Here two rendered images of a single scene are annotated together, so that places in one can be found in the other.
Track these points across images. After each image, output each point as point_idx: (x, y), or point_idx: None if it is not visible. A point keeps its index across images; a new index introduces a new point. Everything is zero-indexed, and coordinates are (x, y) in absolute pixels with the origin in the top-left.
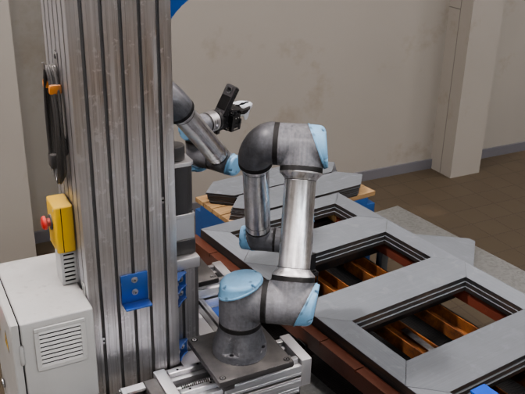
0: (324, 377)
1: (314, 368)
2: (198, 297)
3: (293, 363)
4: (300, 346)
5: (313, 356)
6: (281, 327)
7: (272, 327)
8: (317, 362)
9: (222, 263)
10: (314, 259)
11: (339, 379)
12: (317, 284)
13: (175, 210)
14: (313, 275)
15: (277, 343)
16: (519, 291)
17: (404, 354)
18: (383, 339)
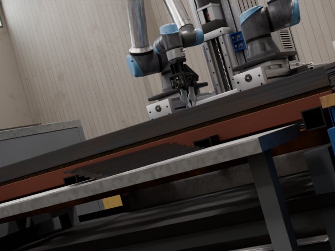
0: (203, 197)
1: (217, 194)
2: (210, 63)
3: (147, 98)
4: (155, 102)
5: (227, 193)
6: (282, 182)
7: (290, 179)
8: (219, 195)
9: (256, 67)
10: (170, 66)
11: (190, 201)
12: (128, 55)
13: (190, 5)
14: (129, 50)
15: (161, 92)
16: (9, 164)
17: (146, 222)
18: (174, 216)
